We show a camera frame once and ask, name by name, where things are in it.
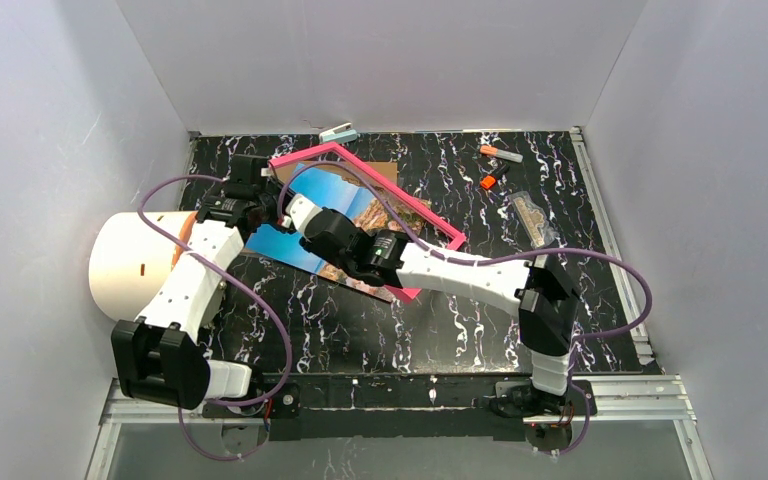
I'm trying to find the white cylinder container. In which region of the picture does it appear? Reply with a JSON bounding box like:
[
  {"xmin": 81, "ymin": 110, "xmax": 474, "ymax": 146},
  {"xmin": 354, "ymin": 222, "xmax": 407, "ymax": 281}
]
[{"xmin": 88, "ymin": 212, "xmax": 181, "ymax": 321}]

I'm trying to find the purple cable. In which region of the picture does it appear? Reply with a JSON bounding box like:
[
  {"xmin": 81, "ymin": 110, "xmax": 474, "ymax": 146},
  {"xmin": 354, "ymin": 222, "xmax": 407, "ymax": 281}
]
[
  {"xmin": 137, "ymin": 174, "xmax": 293, "ymax": 462},
  {"xmin": 276, "ymin": 160, "xmax": 652, "ymax": 458}
]

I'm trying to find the pink picture frame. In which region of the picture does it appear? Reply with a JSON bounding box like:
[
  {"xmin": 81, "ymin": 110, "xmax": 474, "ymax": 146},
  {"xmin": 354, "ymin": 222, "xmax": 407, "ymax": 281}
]
[{"xmin": 268, "ymin": 141, "xmax": 467, "ymax": 305}]

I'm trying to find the brown cardboard backing board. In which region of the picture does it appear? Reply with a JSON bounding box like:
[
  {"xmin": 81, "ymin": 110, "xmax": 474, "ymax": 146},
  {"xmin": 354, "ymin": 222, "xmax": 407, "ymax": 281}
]
[{"xmin": 326, "ymin": 162, "xmax": 398, "ymax": 190}]

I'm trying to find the landscape photo print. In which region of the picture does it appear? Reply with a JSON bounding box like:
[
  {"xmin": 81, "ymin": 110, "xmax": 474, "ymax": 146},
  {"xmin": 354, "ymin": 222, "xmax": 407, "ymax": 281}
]
[{"xmin": 246, "ymin": 167, "xmax": 425, "ymax": 302}]

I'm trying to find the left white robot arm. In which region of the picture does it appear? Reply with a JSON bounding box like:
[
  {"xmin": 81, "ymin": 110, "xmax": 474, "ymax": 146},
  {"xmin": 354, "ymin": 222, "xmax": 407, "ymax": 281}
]
[{"xmin": 89, "ymin": 155, "xmax": 289, "ymax": 410}]

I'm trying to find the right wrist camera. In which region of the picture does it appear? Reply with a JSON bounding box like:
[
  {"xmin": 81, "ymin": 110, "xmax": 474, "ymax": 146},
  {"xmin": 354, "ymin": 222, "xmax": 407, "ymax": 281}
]
[{"xmin": 284, "ymin": 193, "xmax": 322, "ymax": 236}]

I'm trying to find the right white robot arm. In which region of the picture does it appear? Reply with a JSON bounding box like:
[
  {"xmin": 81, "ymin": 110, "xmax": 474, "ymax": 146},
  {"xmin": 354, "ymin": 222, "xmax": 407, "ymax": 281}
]
[{"xmin": 286, "ymin": 199, "xmax": 580, "ymax": 417}]

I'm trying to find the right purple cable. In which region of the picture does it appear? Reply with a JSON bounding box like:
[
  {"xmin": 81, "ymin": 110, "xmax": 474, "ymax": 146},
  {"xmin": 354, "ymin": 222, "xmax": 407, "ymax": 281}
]
[{"xmin": 276, "ymin": 160, "xmax": 652, "ymax": 458}]

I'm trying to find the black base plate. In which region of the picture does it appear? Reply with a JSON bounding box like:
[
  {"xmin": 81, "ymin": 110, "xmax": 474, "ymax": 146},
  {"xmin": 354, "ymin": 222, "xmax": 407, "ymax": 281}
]
[{"xmin": 203, "ymin": 373, "xmax": 598, "ymax": 441}]

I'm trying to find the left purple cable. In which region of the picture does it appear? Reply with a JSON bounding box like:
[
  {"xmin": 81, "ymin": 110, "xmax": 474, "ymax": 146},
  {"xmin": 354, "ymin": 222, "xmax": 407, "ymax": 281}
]
[{"xmin": 137, "ymin": 174, "xmax": 293, "ymax": 462}]

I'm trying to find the clear plastic packet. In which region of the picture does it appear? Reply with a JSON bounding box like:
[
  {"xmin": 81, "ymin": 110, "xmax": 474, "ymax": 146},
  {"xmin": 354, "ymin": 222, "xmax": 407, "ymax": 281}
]
[{"xmin": 507, "ymin": 191, "xmax": 558, "ymax": 249}]

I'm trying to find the orange grey marker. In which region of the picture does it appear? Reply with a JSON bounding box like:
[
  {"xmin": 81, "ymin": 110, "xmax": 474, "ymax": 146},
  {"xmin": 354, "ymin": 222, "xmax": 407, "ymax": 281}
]
[{"xmin": 479, "ymin": 144, "xmax": 523, "ymax": 163}]

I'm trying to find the orange black marker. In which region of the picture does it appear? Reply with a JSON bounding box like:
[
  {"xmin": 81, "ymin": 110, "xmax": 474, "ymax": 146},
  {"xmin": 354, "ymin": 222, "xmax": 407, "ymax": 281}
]
[{"xmin": 479, "ymin": 164, "xmax": 510, "ymax": 190}]

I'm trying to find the light blue stapler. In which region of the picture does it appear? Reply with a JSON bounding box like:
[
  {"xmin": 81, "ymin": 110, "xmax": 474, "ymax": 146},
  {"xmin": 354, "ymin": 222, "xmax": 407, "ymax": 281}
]
[{"xmin": 318, "ymin": 122, "xmax": 359, "ymax": 144}]

